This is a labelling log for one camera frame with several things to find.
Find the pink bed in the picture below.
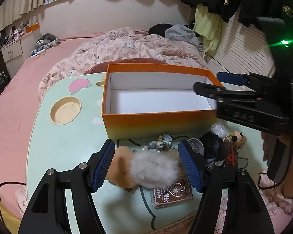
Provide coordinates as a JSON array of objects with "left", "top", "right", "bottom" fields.
[{"left": 0, "top": 29, "right": 210, "bottom": 225}]

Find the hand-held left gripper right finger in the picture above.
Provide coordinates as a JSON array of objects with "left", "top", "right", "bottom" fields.
[{"left": 178, "top": 139, "right": 275, "bottom": 234}]

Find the small orange box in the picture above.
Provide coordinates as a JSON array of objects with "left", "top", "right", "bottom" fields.
[{"left": 26, "top": 22, "right": 40, "bottom": 33}]

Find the pink floral quilt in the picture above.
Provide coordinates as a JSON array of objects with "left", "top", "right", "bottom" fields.
[{"left": 38, "top": 27, "right": 209, "bottom": 101}]

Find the patterned fabric bag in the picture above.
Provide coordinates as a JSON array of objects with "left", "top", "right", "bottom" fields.
[{"left": 30, "top": 33, "right": 61, "bottom": 57}]

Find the small blue white figurine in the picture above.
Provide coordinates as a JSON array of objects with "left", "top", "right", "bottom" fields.
[{"left": 156, "top": 134, "right": 172, "bottom": 152}]

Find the yellow-green hanging cloth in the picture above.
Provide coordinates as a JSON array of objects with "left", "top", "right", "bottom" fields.
[{"left": 193, "top": 5, "right": 222, "bottom": 56}]

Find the small plush mouse toy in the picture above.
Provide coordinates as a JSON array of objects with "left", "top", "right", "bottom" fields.
[{"left": 226, "top": 130, "right": 247, "bottom": 149}]

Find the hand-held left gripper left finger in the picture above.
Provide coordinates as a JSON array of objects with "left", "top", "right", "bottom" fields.
[{"left": 18, "top": 139, "right": 116, "bottom": 234}]

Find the white nightstand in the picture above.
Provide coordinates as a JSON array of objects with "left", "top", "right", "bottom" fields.
[{"left": 0, "top": 40, "right": 23, "bottom": 62}]

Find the red and black pouch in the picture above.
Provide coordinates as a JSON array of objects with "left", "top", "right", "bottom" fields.
[{"left": 221, "top": 141, "right": 240, "bottom": 170}]

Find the brown card deck box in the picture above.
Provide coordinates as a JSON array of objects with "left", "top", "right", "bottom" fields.
[{"left": 150, "top": 178, "right": 193, "bottom": 209}]

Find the orange cardboard box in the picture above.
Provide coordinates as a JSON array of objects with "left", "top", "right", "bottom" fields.
[{"left": 102, "top": 63, "right": 226, "bottom": 139}]

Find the tan plush toy grey fur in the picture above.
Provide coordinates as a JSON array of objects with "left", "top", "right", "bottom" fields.
[{"left": 105, "top": 146, "right": 186, "bottom": 192}]

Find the cluster of toiletry bottles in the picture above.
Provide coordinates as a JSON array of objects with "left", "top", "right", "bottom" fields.
[{"left": 4, "top": 21, "right": 30, "bottom": 44}]

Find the white slatted headboard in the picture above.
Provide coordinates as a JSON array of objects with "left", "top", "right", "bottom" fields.
[{"left": 205, "top": 5, "right": 277, "bottom": 78}]

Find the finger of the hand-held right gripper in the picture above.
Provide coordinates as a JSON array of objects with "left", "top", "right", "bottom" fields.
[
  {"left": 194, "top": 82, "right": 258, "bottom": 101},
  {"left": 217, "top": 71, "right": 253, "bottom": 86}
]

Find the clear plastic bag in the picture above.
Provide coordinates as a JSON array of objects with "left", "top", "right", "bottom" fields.
[{"left": 210, "top": 122, "right": 229, "bottom": 137}]

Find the black cable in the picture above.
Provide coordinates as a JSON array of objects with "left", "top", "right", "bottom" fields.
[{"left": 0, "top": 181, "right": 31, "bottom": 216}]

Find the black lace-trimmed garment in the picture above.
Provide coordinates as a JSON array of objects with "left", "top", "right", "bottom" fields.
[{"left": 200, "top": 131, "right": 226, "bottom": 168}]

